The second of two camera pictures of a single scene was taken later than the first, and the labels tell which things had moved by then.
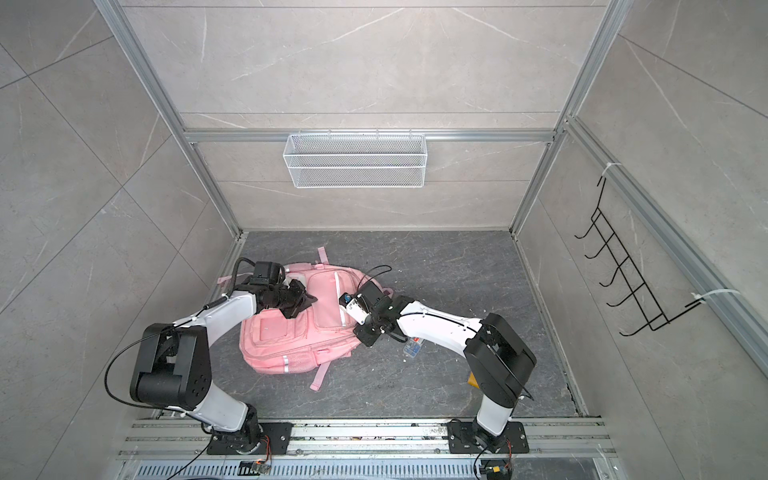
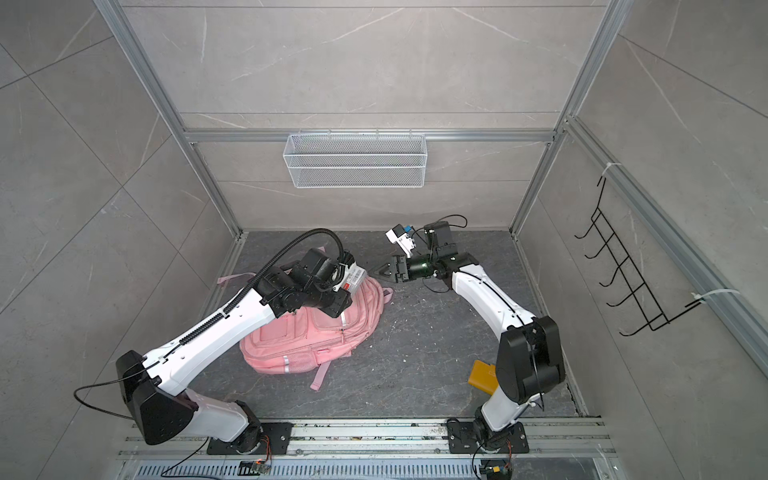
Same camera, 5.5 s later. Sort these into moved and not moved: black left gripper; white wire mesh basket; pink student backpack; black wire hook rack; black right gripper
Moved: black left gripper; black right gripper
Not moved: pink student backpack; white wire mesh basket; black wire hook rack
